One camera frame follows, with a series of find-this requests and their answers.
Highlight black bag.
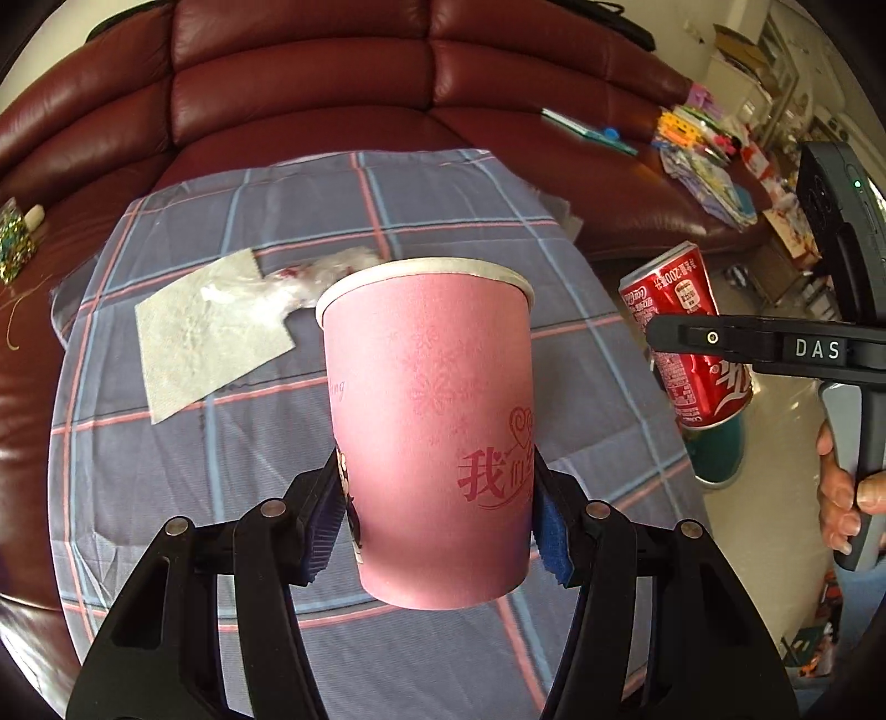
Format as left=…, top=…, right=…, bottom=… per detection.
left=573, top=0, right=657, bottom=51

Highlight pile of colourful papers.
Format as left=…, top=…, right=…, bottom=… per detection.
left=651, top=83, right=763, bottom=231

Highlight colourful beaded item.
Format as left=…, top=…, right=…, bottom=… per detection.
left=0, top=197, right=39, bottom=286

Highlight red soda can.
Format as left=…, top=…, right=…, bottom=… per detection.
left=618, top=241, right=755, bottom=431

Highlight grey plaid cloth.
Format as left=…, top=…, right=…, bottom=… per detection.
left=47, top=147, right=714, bottom=720

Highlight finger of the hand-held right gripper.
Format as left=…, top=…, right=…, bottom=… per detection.
left=645, top=313, right=772, bottom=368

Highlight pink paper cup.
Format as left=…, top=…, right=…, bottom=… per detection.
left=315, top=256, right=537, bottom=611

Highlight thin green book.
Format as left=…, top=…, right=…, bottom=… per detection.
left=541, top=107, right=639, bottom=157

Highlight thin gold string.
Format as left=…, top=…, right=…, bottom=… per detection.
left=2, top=275, right=44, bottom=351

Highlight red leather sofa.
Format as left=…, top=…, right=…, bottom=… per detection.
left=0, top=0, right=771, bottom=693

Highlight person's right hand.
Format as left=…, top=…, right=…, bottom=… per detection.
left=815, top=421, right=886, bottom=553

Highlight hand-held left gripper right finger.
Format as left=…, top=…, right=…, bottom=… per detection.
left=529, top=457, right=797, bottom=720

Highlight white paper napkin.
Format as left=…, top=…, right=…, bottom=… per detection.
left=135, top=248, right=298, bottom=425

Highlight clear plastic wrapper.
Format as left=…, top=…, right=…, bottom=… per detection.
left=200, top=245, right=382, bottom=314

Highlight cardboard box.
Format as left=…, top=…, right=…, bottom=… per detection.
left=712, top=23, right=771, bottom=69

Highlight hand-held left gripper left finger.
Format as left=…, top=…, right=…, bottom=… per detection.
left=65, top=449, right=347, bottom=720

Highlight colourful packets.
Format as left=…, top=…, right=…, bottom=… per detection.
left=781, top=573, right=844, bottom=683

